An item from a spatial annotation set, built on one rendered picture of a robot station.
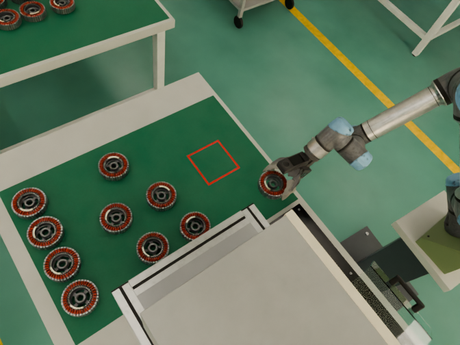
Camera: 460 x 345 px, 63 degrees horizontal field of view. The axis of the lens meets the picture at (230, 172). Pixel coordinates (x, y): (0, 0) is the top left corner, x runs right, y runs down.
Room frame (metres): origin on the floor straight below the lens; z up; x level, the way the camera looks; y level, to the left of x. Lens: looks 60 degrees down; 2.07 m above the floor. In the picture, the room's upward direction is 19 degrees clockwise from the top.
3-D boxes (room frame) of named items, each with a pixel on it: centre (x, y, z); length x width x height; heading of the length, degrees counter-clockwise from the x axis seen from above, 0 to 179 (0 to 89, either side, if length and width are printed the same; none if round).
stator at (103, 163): (0.62, 0.43, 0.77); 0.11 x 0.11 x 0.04
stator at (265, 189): (0.72, -0.17, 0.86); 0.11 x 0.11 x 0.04
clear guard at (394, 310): (0.29, -0.51, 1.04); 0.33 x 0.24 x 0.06; 142
